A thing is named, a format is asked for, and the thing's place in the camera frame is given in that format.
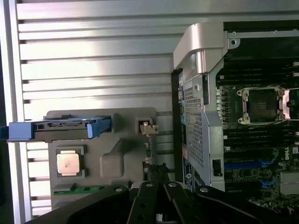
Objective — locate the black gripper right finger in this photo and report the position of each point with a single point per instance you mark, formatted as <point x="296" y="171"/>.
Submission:
<point x="177" y="205"/>

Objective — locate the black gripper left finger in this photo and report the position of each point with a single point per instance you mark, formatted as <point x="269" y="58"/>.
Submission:
<point x="144" y="205"/>

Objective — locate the grey parts rack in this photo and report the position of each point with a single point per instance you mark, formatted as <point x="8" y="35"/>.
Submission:
<point x="112" y="149"/>

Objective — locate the green RAM stick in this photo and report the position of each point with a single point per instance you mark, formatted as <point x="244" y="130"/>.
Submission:
<point x="79" y="190"/>

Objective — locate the open grey PC case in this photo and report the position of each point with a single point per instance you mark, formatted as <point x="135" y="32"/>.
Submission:
<point x="201" y="130"/>

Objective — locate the silver CPU chip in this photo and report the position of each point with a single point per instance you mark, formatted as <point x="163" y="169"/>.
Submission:
<point x="68" y="164"/>

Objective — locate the green Dell motherboard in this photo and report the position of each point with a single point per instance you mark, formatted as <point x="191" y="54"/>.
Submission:
<point x="247" y="149"/>

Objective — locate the hard disk blue caddy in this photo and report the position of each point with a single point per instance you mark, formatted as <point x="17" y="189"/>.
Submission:
<point x="60" y="130"/>

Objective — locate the silver chipset heatsink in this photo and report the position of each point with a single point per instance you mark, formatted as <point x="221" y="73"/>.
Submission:
<point x="289" y="183"/>

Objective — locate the metal CPU socket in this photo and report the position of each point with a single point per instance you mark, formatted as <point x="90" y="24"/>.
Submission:
<point x="261" y="106"/>

